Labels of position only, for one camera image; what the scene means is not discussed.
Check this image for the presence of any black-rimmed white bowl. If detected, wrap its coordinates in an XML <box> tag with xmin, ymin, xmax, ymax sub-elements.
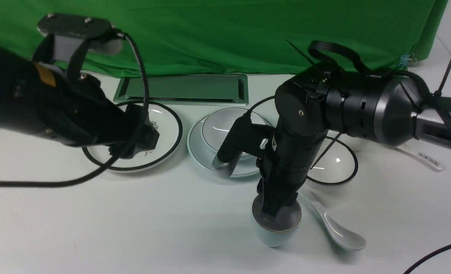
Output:
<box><xmin>307</xmin><ymin>136</ymin><xmax>358</xmax><ymax>187</ymax></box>

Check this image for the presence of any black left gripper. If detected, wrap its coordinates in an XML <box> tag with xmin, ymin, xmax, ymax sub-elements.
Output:
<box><xmin>39</xmin><ymin>76</ymin><xmax>160</xmax><ymax>159</ymax></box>

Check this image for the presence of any pale blue plate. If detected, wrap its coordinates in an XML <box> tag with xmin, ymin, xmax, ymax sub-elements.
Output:
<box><xmin>187</xmin><ymin>112</ymin><xmax>272</xmax><ymax>178</ymax></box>

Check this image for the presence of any white spoon with label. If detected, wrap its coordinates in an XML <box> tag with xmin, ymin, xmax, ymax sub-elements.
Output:
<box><xmin>397</xmin><ymin>145</ymin><xmax>444</xmax><ymax>172</ymax></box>

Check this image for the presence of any black right camera cable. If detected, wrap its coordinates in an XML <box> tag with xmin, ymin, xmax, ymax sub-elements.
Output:
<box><xmin>244</xmin><ymin>39</ymin><xmax>451</xmax><ymax>151</ymax></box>

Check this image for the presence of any pale blue ceramic spoon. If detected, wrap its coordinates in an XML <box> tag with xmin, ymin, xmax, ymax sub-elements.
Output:
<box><xmin>300</xmin><ymin>192</ymin><xmax>367</xmax><ymax>252</ymax></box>

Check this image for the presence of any black cable on table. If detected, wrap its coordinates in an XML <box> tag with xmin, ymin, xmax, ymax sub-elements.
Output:
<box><xmin>402</xmin><ymin>239</ymin><xmax>451</xmax><ymax>274</ymax></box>

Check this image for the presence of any illustrated black-rimmed plate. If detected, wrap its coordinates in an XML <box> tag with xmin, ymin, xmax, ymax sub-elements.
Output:
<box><xmin>83</xmin><ymin>101</ymin><xmax>183</xmax><ymax>173</ymax></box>

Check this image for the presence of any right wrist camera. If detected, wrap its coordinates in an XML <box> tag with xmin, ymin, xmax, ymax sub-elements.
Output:
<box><xmin>212</xmin><ymin>112</ymin><xmax>274</xmax><ymax>178</ymax></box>

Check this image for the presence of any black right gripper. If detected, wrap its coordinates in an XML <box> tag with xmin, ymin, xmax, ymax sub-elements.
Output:
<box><xmin>258</xmin><ymin>117</ymin><xmax>327</xmax><ymax>217</ymax></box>

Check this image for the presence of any pale blue cup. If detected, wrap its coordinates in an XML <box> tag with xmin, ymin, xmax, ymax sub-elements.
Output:
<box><xmin>251</xmin><ymin>195</ymin><xmax>302</xmax><ymax>248</ymax></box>

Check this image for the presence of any blue binder clip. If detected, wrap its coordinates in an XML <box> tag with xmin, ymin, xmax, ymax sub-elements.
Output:
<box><xmin>398</xmin><ymin>54</ymin><xmax>418</xmax><ymax>69</ymax></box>

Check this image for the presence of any green backdrop cloth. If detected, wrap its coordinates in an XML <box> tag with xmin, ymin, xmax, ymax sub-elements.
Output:
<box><xmin>0</xmin><ymin>0</ymin><xmax>447</xmax><ymax>76</ymax></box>

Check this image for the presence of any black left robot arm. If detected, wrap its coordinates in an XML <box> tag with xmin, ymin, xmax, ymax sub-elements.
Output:
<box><xmin>0</xmin><ymin>47</ymin><xmax>159</xmax><ymax>158</ymax></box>

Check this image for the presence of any black left camera cable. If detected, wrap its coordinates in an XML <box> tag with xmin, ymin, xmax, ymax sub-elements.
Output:
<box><xmin>0</xmin><ymin>32</ymin><xmax>150</xmax><ymax>188</ymax></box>

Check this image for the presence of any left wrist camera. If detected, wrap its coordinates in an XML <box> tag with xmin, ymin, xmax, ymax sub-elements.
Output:
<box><xmin>32</xmin><ymin>13</ymin><xmax>124</xmax><ymax>82</ymax></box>

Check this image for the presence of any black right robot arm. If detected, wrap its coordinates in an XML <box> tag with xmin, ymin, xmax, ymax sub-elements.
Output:
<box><xmin>257</xmin><ymin>68</ymin><xmax>451</xmax><ymax>217</ymax></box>

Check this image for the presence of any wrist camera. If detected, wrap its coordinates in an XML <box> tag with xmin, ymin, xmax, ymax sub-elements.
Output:
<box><xmin>32</xmin><ymin>13</ymin><xmax>124</xmax><ymax>82</ymax></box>
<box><xmin>212</xmin><ymin>112</ymin><xmax>274</xmax><ymax>178</ymax></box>

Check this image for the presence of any black camera cable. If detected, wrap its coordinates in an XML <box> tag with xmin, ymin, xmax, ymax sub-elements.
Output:
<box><xmin>0</xmin><ymin>32</ymin><xmax>150</xmax><ymax>188</ymax></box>
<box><xmin>244</xmin><ymin>39</ymin><xmax>451</xmax><ymax>151</ymax></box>

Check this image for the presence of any pale blue bowl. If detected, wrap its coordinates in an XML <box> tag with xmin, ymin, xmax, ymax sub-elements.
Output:
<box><xmin>201</xmin><ymin>108</ymin><xmax>271</xmax><ymax>161</ymax></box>

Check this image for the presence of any metal table cable hatch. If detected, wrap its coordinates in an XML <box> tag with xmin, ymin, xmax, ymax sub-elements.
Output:
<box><xmin>114</xmin><ymin>74</ymin><xmax>249</xmax><ymax>107</ymax></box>

